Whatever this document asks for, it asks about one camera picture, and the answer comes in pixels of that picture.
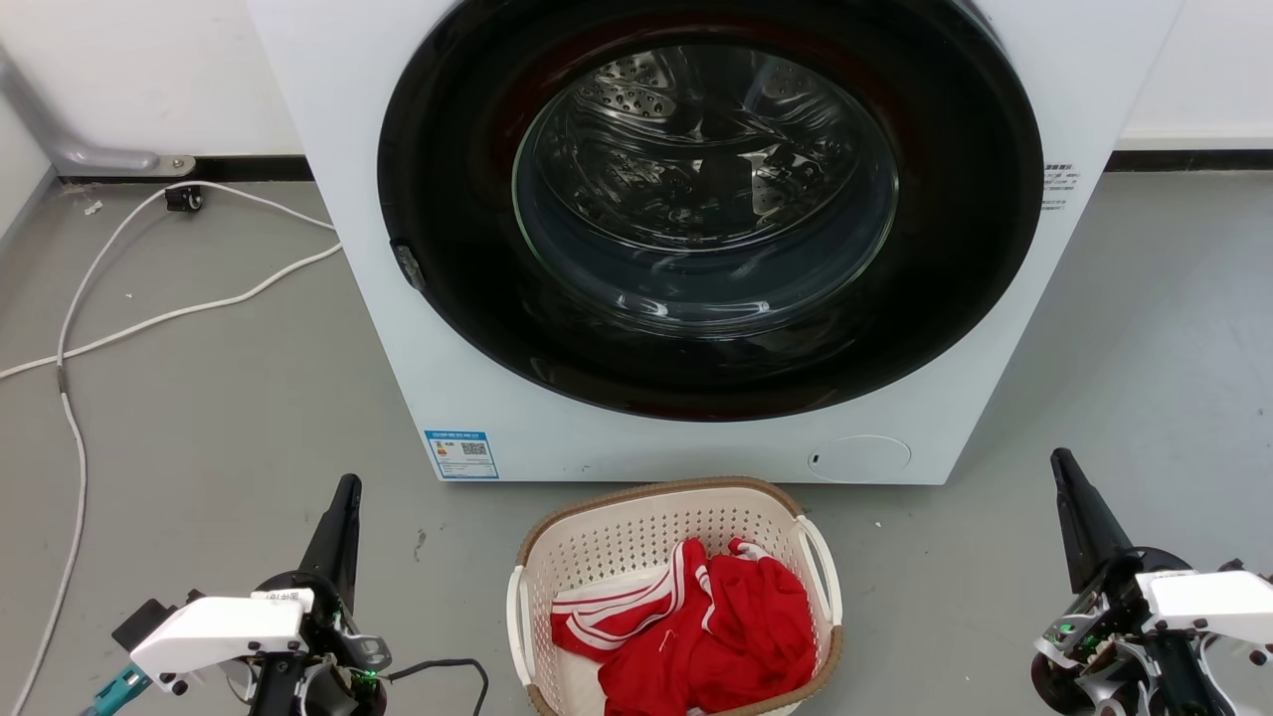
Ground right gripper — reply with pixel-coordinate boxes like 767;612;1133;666
1029;447;1256;716

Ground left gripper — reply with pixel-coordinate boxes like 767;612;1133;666
247;474;393;716

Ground cream plastic laundry basket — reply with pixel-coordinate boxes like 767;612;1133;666
506;476;844;716

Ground blue energy label sticker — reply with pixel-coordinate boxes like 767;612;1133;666
425;430;499;480

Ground round white filter cover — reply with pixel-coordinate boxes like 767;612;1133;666
808;435;912;484

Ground white front-load washing machine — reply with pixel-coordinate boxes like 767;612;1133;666
247;0;1186;486

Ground white cloth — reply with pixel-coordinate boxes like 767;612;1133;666
550;567;677;716

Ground red garment with white stripes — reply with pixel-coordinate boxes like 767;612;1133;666
550;537;818;716

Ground black round washer door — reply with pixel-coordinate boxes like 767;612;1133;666
376;0;1045;423

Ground grey drain pipe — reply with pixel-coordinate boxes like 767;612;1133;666
0;45;197;177

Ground steel washer drum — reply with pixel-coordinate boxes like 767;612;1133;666
512;45;901;311

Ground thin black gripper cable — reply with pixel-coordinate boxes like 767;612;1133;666
383;657;490;716

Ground teal cable connector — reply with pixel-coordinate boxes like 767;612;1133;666
83;664;152;716

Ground white power cable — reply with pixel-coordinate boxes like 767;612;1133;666
8;180;339;716
0;242;343;382

